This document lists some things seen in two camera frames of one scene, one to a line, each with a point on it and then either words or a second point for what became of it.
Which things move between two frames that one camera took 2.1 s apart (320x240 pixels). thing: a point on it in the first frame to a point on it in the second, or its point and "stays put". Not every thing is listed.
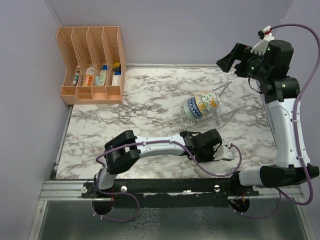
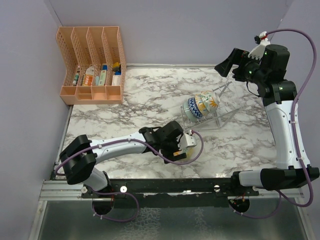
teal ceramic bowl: x=188 y=112 stays put
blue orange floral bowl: x=201 y=104 stays put
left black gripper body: x=205 y=155 to x=169 y=148
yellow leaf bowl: x=210 y=100 stays put
